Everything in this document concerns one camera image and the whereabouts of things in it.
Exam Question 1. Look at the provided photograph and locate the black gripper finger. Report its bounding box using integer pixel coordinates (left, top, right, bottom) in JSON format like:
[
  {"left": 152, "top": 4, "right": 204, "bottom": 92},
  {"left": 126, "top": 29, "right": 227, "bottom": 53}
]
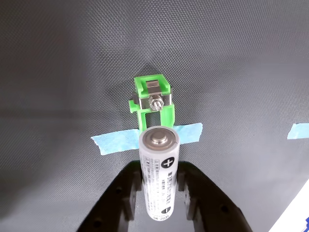
[
  {"left": 77, "top": 162, "right": 143, "bottom": 232},
  {"left": 178, "top": 161, "right": 253, "bottom": 232}
]

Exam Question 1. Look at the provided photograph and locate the white AA battery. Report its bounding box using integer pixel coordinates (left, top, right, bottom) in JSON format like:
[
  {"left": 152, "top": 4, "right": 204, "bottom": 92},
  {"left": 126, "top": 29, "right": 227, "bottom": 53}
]
[{"left": 138, "top": 125, "right": 181, "bottom": 221}]

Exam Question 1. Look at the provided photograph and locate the green plastic battery holder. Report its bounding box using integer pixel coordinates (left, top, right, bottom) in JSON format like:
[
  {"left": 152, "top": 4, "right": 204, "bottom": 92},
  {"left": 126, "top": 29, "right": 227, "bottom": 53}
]
[{"left": 128, "top": 74, "right": 175, "bottom": 133}]

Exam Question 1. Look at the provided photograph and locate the long blue tape strip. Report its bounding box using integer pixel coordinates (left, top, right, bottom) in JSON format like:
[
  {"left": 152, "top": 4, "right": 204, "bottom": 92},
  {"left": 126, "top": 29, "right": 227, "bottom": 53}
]
[{"left": 91, "top": 122, "right": 203, "bottom": 156}]

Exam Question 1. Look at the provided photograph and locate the blue masking tape piece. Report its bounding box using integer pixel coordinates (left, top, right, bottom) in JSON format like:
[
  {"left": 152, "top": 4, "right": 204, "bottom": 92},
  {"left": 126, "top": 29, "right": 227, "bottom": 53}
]
[{"left": 286, "top": 122, "right": 309, "bottom": 140}]

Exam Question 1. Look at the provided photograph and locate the black textured mat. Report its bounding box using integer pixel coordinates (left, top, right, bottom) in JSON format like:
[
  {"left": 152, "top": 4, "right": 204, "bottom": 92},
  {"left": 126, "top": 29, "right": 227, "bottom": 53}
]
[{"left": 0, "top": 0, "right": 309, "bottom": 232}]

